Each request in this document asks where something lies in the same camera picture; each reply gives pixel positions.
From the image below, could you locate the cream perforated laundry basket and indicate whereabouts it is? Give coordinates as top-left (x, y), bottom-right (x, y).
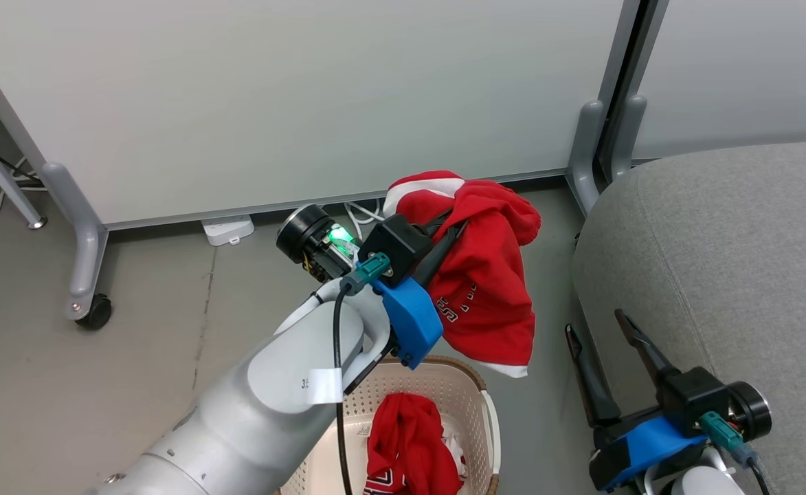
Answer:
top-left (279, 355), bottom-right (502, 495)

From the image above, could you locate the grey partition foot with caster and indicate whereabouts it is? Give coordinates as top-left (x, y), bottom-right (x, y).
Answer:
top-left (41, 162), bottom-right (109, 322)

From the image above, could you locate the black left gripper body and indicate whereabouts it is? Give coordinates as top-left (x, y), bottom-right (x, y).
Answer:
top-left (277, 204), bottom-right (363, 283)

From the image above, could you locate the blue right camera mount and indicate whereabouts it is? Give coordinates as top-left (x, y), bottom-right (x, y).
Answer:
top-left (602, 415), bottom-right (709, 490)

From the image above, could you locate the wide white partition panel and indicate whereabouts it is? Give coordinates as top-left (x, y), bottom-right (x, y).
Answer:
top-left (0, 0), bottom-right (644, 230)

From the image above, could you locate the black arm cable teal plug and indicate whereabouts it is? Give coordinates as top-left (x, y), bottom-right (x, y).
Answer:
top-left (333, 252), bottom-right (392, 495)
top-left (698, 411), bottom-right (773, 495)

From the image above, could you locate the black left arm cable teal plug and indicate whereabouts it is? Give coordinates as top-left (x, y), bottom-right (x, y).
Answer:
top-left (333, 252), bottom-right (392, 495)

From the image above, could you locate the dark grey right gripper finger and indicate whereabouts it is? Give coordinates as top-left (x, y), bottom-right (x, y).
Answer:
top-left (566, 323), bottom-right (622, 427)
top-left (614, 309), bottom-right (682, 386)

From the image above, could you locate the white paper cable tag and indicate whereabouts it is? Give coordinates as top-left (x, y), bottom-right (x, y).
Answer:
top-left (306, 368), bottom-right (344, 405)

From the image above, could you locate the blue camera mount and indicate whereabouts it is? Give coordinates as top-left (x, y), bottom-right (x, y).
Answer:
top-left (602, 415), bottom-right (709, 490)
top-left (373, 277), bottom-right (445, 370)

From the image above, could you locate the white power cable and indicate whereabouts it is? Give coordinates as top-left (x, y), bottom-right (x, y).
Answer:
top-left (344, 199), bottom-right (386, 243)

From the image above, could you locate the black floor cable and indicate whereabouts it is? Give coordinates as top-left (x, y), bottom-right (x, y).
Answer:
top-left (0, 140), bottom-right (43, 198)

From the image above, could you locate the black right arm cable teal plug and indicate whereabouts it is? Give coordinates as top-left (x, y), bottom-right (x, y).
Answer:
top-left (698, 411), bottom-right (773, 495)

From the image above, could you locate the white power strip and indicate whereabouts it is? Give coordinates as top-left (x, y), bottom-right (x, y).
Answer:
top-left (201, 214), bottom-right (255, 247)

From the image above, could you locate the red garment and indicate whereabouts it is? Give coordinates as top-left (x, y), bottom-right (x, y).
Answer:
top-left (363, 393), bottom-right (465, 495)

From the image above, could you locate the grey fabric sofa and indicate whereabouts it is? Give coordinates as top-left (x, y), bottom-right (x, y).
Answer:
top-left (572, 140), bottom-right (806, 495)

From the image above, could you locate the black caster wheel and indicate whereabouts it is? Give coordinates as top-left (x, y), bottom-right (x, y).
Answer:
top-left (75, 294), bottom-right (113, 331)

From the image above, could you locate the blue left camera mount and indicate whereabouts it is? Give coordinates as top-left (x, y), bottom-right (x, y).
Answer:
top-left (373, 277), bottom-right (445, 370)

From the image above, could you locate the red white-lettered jersey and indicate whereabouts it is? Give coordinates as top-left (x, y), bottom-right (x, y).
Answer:
top-left (383, 170), bottom-right (542, 379)

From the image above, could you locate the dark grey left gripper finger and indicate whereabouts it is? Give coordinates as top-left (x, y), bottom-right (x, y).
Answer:
top-left (422, 210), bottom-right (456, 238)
top-left (411, 220), bottom-right (469, 288)

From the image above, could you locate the narrow white partition panel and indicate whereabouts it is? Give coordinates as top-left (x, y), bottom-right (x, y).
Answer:
top-left (633, 0), bottom-right (806, 161)

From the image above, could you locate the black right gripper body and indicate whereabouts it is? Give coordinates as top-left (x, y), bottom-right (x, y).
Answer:
top-left (590, 382), bottom-right (772, 492)

